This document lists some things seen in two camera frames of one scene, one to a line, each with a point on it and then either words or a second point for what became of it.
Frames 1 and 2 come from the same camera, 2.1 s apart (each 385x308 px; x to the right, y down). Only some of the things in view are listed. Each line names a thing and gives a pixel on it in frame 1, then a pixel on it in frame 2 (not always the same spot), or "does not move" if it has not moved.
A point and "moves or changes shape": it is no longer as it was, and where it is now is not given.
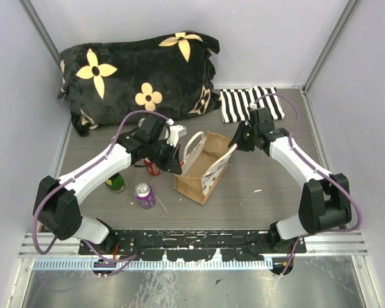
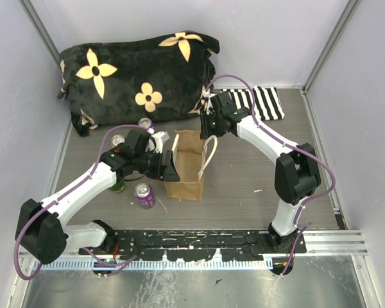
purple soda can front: [145, 195] does not move
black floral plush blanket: [171, 74] does not move
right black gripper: [243, 126] → [204, 131]
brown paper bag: [205, 161] moves or changes shape
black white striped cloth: [235, 103] does not move
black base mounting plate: [190, 245] does not move
